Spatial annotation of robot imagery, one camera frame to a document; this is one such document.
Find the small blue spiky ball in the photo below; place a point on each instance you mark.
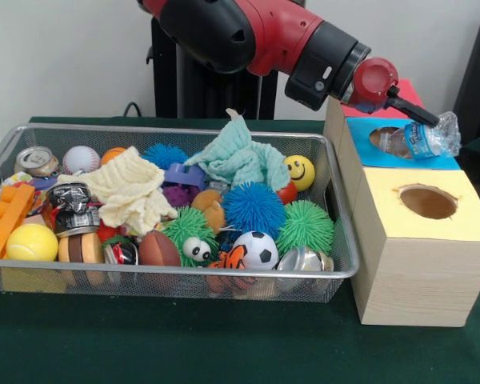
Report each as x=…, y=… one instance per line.
x=164, y=155

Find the crushed clear plastic bottle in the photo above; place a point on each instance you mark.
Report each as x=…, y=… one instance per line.
x=424, y=140

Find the cream knitted cloth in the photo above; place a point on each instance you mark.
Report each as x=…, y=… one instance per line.
x=128, y=188

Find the mint green cloth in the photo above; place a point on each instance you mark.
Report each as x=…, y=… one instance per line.
x=240, y=156

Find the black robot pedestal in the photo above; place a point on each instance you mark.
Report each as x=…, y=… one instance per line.
x=200, y=98

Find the green furry googly-eyed toy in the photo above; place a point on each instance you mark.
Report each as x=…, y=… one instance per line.
x=188, y=228

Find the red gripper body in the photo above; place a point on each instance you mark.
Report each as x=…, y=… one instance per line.
x=374, y=83

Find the wooden box with three holes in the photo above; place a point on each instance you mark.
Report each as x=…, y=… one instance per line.
x=416, y=280

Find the large blue spiky ball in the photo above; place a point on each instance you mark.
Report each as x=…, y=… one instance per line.
x=254, y=208

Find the small soccer ball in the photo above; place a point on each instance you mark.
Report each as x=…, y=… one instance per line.
x=256, y=250

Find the yellow tennis ball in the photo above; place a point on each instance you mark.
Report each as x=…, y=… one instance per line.
x=32, y=242

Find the white baseball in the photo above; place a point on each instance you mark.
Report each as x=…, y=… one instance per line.
x=81, y=159

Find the red robot arm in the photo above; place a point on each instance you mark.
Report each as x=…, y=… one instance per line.
x=256, y=32

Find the clear mesh bin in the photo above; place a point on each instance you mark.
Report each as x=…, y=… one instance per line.
x=184, y=290

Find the green spiky ball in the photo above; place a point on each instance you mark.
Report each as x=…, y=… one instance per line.
x=306, y=226

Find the orange toy brick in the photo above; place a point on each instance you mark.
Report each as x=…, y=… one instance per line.
x=8, y=216

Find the yellow smiley ball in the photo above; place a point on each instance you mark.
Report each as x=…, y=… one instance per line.
x=300, y=172

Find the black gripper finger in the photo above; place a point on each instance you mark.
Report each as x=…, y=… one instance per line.
x=412, y=106

